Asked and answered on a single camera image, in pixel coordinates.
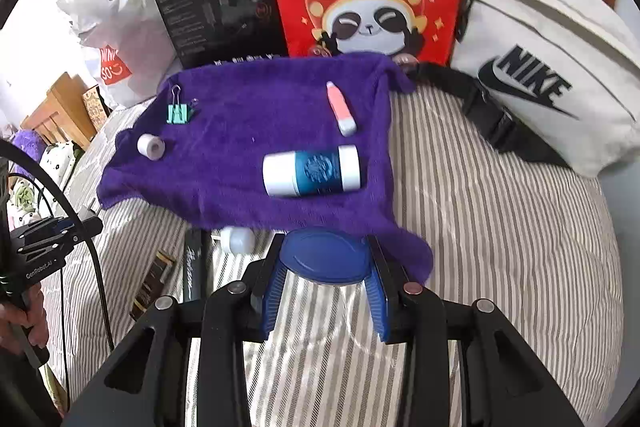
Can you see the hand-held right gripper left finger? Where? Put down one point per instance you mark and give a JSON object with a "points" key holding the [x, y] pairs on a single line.
{"points": [[272, 302]]}

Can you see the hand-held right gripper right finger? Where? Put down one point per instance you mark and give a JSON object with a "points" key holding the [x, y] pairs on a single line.
{"points": [[380, 307]]}

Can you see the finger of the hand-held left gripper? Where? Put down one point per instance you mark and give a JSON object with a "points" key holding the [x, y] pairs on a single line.
{"points": [[82, 227]]}

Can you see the blue lid jar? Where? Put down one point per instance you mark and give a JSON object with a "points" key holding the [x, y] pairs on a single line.
{"points": [[325, 257]]}

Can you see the white tape roll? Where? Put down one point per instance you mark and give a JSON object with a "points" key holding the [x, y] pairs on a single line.
{"points": [[151, 147]]}

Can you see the white and blue bottle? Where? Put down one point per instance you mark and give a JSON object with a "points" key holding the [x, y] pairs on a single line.
{"points": [[310, 169]]}

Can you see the green binder clip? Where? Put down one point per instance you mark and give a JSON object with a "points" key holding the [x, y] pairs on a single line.
{"points": [[179, 113]]}

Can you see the pink and white tube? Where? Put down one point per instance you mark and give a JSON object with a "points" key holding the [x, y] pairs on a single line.
{"points": [[340, 107]]}

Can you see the person's left hand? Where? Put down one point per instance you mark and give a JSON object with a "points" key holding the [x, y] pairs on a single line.
{"points": [[37, 324]]}

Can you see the white spotted cloth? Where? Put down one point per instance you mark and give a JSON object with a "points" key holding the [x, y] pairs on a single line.
{"points": [[55, 167]]}

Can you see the small white capped bottle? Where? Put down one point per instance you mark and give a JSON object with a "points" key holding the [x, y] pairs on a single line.
{"points": [[239, 241]]}

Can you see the black stick case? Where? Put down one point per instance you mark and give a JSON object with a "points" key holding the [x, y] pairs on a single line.
{"points": [[194, 267]]}

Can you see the brown and black tube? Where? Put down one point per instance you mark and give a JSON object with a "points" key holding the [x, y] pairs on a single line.
{"points": [[152, 284]]}

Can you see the purple plush toy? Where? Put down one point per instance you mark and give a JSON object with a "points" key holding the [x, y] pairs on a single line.
{"points": [[25, 147]]}

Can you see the purple towel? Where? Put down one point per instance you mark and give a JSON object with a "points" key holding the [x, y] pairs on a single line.
{"points": [[240, 187]]}

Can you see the brown patterned box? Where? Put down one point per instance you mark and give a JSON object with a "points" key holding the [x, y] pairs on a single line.
{"points": [[95, 102]]}

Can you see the white plastic shopping bag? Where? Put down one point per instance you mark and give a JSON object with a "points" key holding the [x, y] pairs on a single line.
{"points": [[125, 37]]}

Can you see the white waist bag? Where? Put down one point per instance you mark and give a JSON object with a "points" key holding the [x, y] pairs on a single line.
{"points": [[550, 57]]}

